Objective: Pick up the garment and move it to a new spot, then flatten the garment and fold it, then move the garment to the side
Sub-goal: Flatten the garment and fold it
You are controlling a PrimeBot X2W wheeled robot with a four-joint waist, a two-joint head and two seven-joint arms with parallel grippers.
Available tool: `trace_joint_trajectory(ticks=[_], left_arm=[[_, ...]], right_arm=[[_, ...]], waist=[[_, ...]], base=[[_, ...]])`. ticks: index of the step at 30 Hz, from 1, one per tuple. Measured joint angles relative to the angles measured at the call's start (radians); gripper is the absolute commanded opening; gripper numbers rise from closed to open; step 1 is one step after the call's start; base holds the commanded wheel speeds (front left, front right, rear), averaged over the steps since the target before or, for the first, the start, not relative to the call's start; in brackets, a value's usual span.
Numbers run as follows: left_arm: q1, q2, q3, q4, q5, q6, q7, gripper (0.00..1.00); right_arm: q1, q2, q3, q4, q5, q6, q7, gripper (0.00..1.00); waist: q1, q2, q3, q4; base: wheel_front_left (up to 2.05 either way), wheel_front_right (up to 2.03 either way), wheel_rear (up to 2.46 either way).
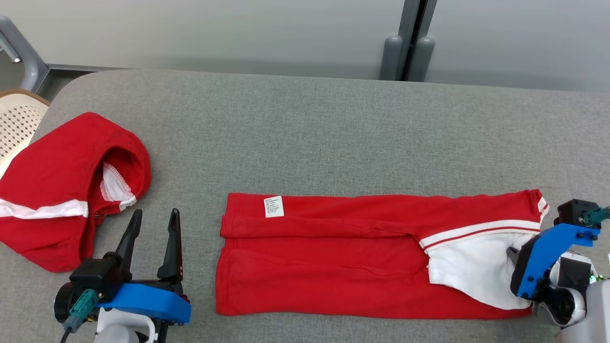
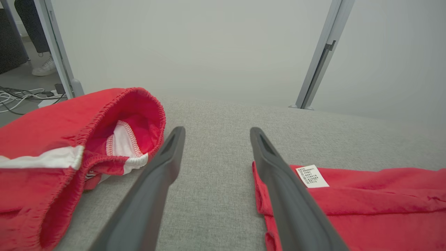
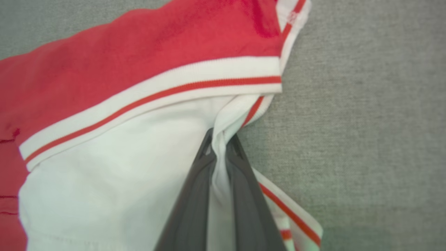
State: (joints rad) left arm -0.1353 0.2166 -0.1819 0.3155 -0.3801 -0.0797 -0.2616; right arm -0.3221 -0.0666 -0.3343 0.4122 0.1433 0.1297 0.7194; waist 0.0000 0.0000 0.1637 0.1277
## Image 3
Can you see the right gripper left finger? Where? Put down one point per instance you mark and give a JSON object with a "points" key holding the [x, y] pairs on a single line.
{"points": [[190, 209]]}

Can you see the grey fabric sofa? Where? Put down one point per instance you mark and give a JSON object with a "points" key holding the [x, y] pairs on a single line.
{"points": [[366, 122]]}

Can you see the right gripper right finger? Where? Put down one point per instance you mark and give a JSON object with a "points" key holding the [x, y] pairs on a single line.
{"points": [[249, 209]]}

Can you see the red basketball jersey white trim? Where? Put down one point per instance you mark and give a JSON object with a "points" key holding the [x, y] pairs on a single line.
{"points": [[104, 69]]}

